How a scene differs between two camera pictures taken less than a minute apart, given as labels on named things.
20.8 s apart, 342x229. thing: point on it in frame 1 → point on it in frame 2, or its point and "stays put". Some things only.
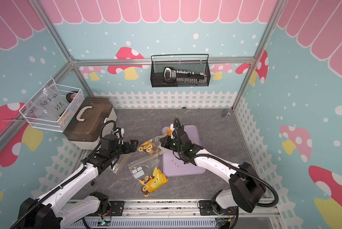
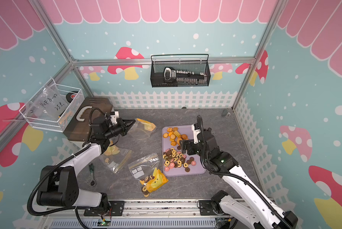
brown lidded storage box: x=84 y=129 stays put
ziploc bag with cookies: x=153 y=147 → x=141 y=129
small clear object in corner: x=225 y=113 stays put
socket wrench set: x=183 y=77 stays put
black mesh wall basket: x=180 y=70 stays put
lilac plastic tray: x=172 y=165 stays put
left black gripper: x=128 y=150 → x=127 y=127
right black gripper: x=169 y=140 → x=189 y=150
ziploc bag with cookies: x=150 y=174 stays put
